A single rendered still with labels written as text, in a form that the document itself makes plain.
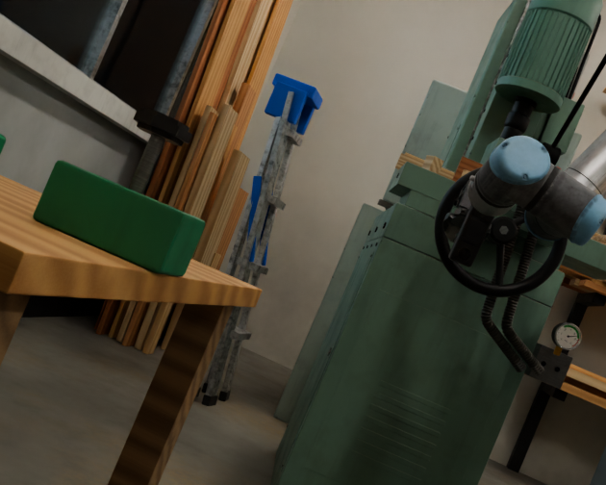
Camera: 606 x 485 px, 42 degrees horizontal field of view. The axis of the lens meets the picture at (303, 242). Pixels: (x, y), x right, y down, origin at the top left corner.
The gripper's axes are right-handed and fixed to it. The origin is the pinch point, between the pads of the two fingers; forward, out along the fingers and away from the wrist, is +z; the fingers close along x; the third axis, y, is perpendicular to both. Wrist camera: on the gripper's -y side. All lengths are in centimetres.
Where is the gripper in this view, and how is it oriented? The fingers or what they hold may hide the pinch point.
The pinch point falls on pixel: (453, 241)
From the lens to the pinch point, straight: 168.1
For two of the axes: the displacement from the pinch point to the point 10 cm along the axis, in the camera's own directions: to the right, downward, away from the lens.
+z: -1.3, 3.4, 9.3
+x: -9.2, -4.0, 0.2
